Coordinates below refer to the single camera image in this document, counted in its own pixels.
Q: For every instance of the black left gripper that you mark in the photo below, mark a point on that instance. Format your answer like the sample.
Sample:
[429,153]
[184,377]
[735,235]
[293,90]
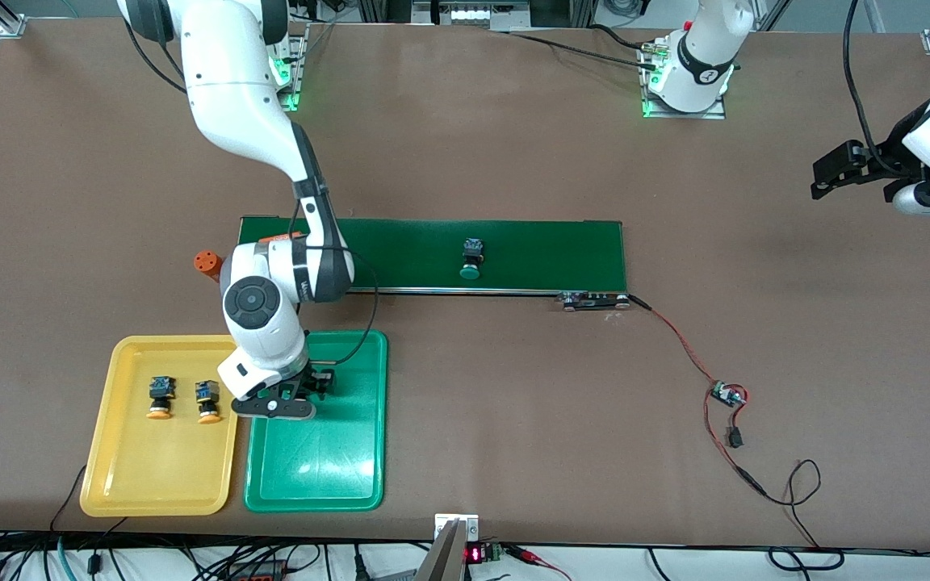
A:
[891,151]

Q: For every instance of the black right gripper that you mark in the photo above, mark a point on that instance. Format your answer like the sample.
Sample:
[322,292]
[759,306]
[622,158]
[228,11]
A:
[318,379]

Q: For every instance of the orange cylinder white print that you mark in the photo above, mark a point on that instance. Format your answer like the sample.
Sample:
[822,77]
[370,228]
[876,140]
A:
[281,238]
[208,263]

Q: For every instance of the scuffed yellow mushroom push button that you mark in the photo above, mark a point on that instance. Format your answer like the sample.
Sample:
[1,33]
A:
[160,399]

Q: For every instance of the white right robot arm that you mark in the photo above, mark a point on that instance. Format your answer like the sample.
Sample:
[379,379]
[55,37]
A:
[247,105]

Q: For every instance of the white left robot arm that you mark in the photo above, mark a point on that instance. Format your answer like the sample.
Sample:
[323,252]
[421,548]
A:
[703,60]

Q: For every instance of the green plastic tray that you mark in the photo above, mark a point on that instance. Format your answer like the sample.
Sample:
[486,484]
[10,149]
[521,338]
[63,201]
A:
[316,460]

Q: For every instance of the yellow plastic tray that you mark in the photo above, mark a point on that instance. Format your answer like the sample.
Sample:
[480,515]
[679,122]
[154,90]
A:
[134,468]

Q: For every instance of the red digit display module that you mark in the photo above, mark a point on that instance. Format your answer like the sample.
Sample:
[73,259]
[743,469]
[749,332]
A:
[477,554]

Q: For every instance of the small blue circuit board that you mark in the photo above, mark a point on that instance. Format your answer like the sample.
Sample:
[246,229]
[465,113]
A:
[727,395]

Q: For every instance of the green conveyor belt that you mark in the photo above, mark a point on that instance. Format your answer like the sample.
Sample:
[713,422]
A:
[529,254]

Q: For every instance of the red black clip lead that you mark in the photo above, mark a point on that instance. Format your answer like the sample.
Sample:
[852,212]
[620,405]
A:
[538,558]

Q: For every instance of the grey device with white lights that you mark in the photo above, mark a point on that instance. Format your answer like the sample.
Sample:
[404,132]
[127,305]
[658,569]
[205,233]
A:
[473,14]

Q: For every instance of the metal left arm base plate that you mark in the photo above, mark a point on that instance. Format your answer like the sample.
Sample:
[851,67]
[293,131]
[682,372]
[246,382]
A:
[715,114]

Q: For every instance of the grey metal camera mount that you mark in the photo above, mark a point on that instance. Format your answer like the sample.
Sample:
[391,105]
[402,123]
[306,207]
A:
[445,557]

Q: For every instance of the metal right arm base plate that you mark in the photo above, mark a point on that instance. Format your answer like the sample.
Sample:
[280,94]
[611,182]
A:
[299,64]

